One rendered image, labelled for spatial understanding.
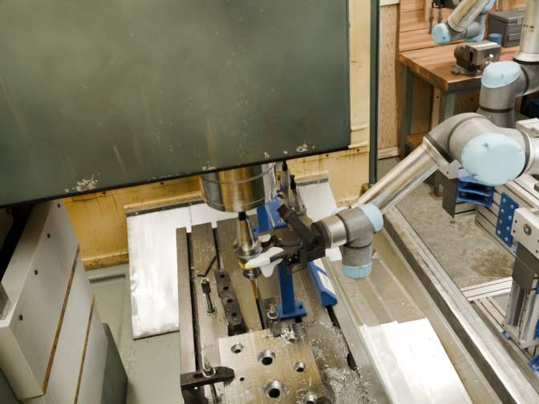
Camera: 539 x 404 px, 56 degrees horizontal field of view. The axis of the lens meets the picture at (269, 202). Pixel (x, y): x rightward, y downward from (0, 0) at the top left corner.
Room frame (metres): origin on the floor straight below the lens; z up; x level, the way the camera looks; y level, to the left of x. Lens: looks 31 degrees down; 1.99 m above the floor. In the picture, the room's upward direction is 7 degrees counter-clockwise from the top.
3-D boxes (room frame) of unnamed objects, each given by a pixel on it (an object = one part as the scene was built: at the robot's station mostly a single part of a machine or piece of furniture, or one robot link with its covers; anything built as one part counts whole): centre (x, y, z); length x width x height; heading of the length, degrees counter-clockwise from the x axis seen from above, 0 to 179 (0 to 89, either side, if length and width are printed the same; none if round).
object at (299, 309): (1.13, -0.02, 1.05); 0.10 x 0.05 x 0.30; 97
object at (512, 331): (1.44, -0.96, 0.35); 0.14 x 0.09 x 0.03; 9
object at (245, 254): (0.92, 0.06, 1.31); 0.06 x 0.06 x 0.03
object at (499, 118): (1.68, -0.84, 1.21); 0.15 x 0.15 x 0.10
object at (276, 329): (1.02, 0.03, 0.97); 0.13 x 0.03 x 0.15; 7
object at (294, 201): (1.19, -0.07, 1.26); 0.04 x 0.04 x 0.07
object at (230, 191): (0.92, 0.06, 1.51); 0.16 x 0.16 x 0.12
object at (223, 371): (0.84, 0.20, 0.97); 0.13 x 0.03 x 0.15; 97
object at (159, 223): (1.57, 0.13, 0.75); 0.89 x 0.70 x 0.26; 97
